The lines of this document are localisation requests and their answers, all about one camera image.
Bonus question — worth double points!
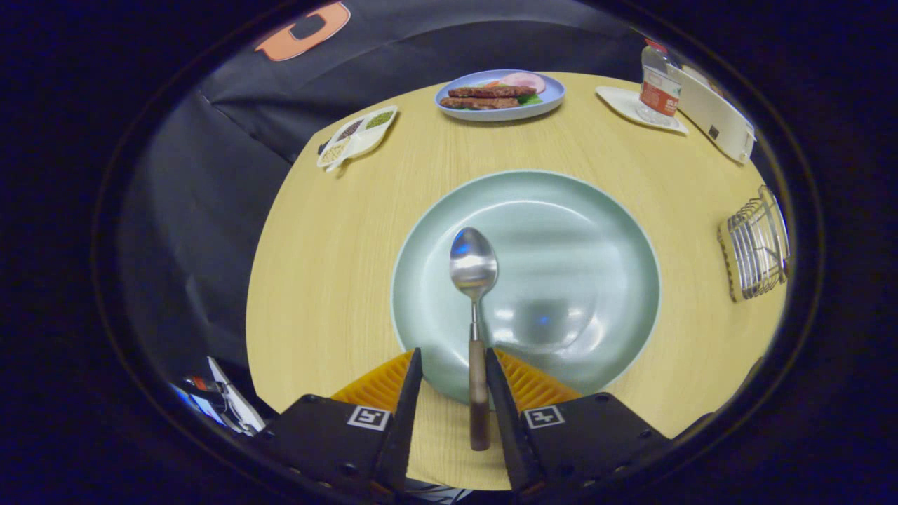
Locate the pale green plate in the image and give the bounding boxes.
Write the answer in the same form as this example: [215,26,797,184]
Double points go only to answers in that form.
[391,170,662,406]

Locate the blue plate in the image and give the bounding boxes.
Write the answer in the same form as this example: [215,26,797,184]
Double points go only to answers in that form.
[434,69,566,123]

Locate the metal wire basket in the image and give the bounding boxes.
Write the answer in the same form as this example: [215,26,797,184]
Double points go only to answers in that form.
[717,184,792,303]

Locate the metal spoon wooden handle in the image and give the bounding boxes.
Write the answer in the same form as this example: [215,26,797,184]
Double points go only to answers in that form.
[449,227,500,452]

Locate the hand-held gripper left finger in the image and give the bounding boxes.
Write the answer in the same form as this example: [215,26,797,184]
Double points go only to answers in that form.
[261,347,424,497]

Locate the white square coaster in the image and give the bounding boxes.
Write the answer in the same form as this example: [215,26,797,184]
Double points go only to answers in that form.
[596,86,690,135]

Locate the white toaster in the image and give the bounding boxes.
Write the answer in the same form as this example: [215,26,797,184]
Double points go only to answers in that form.
[677,67,757,166]

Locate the blue box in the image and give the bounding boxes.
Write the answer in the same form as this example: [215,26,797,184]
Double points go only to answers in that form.
[172,382,225,429]

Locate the clear water bottle red cap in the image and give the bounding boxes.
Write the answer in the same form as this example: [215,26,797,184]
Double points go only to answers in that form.
[637,39,683,127]

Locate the pink ham slice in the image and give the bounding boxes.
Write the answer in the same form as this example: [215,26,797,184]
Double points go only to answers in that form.
[500,72,547,94]

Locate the white board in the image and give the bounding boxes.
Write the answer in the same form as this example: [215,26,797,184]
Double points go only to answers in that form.
[208,356,266,432]

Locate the white divided condiment tray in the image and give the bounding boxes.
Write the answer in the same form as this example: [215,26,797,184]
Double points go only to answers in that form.
[316,105,399,173]

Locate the brown meat strip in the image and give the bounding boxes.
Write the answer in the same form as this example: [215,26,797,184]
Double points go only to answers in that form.
[448,86,537,99]
[439,97,521,111]

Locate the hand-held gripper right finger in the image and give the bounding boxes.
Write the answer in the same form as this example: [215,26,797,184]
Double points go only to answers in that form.
[484,347,672,497]

